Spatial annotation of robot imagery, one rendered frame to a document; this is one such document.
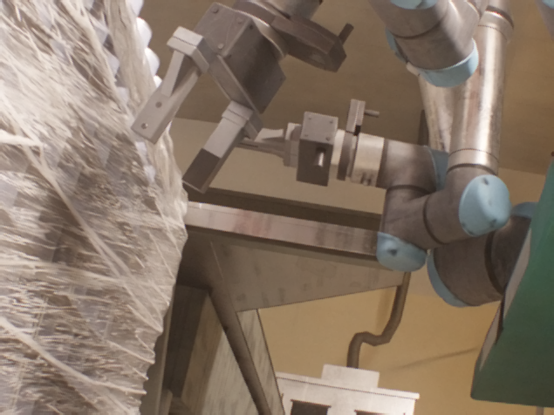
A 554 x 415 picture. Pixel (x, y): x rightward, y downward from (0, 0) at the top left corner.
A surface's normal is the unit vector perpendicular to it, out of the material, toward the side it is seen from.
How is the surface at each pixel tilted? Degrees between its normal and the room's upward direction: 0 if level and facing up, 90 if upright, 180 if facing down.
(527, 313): 180
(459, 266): 111
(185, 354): 90
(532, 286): 180
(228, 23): 98
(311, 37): 106
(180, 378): 90
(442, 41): 137
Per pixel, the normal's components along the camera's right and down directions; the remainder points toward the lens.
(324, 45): 0.05, -0.14
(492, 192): 0.58, -0.22
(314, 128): 0.00, -0.45
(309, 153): -0.21, 0.87
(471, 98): -0.46, -0.46
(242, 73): 0.80, 0.44
